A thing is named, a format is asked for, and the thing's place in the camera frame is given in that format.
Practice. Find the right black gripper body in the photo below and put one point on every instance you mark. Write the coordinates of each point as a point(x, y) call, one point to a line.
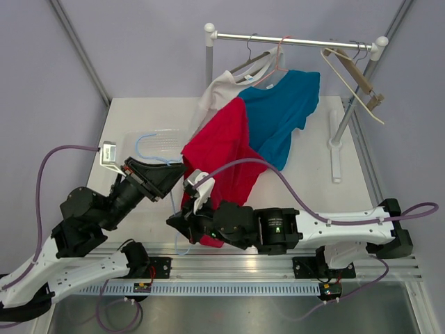
point(206, 225)

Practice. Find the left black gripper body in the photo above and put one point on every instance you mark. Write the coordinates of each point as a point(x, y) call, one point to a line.
point(124, 197)

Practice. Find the light blue wire hanger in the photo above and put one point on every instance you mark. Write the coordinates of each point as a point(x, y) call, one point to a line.
point(162, 146)

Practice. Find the red t shirt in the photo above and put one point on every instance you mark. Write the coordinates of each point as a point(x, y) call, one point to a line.
point(225, 138)

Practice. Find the blue t shirt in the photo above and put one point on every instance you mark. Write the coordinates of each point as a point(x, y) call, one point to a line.
point(274, 113)

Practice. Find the pink wire hanger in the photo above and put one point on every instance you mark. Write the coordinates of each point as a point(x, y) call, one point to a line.
point(277, 62)

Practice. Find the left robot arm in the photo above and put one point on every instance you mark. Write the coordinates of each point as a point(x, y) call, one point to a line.
point(87, 216)

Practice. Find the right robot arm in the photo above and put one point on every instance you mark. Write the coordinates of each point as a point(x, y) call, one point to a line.
point(274, 231)

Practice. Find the white t shirt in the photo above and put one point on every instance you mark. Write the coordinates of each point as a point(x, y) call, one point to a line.
point(227, 86)

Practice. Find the grey hanger with white shirt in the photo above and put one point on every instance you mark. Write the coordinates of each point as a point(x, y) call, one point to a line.
point(250, 59)

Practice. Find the clear plastic basket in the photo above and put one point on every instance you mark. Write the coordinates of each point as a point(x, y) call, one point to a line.
point(126, 147)

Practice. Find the white metal clothes rack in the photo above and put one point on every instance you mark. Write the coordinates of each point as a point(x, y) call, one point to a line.
point(363, 94)

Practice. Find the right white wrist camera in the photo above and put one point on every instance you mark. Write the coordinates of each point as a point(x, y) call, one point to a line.
point(198, 185)

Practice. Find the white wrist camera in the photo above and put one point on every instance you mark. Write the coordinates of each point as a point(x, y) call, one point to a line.
point(108, 157)
point(198, 185)

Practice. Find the aluminium rail frame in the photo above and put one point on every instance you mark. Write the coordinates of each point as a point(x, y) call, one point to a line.
point(229, 264)

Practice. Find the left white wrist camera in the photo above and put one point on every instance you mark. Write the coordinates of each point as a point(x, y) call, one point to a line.
point(108, 157)

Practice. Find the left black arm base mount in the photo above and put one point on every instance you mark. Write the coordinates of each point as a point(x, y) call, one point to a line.
point(158, 268)

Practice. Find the white slotted cable duct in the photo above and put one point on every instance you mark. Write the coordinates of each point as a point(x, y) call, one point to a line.
point(202, 289)

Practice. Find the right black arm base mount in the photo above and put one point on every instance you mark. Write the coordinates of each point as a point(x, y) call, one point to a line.
point(315, 267)

